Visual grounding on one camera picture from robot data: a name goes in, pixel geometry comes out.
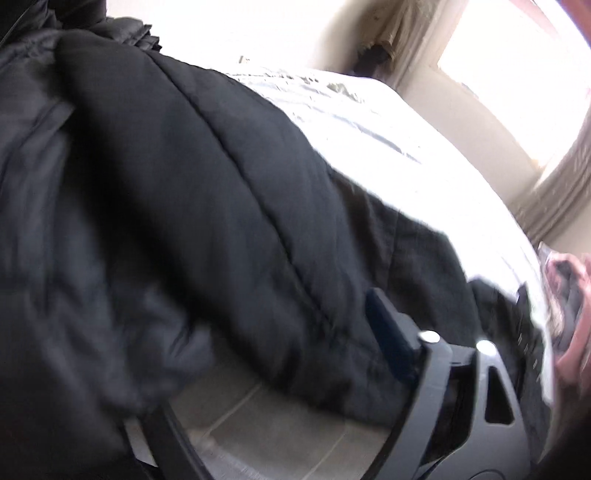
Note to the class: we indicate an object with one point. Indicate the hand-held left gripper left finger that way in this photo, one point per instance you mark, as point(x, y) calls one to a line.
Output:
point(173, 443)

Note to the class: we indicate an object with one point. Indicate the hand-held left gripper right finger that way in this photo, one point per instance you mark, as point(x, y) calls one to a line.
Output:
point(384, 323)

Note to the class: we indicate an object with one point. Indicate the black padded coat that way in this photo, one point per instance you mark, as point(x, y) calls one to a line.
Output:
point(161, 230)

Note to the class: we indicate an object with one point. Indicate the bed with grey quilted bedspread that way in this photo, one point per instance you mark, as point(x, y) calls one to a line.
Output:
point(415, 184)

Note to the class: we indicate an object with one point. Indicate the dark lace cloth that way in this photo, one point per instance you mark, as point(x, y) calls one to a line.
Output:
point(565, 286)

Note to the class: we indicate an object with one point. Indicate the dark hanging cloth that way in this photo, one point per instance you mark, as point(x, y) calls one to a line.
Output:
point(371, 57)

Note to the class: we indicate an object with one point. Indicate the beige curtain with hanging cloth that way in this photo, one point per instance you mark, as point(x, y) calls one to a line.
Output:
point(397, 32)

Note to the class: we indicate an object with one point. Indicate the window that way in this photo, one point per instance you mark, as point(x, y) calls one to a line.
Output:
point(517, 60)

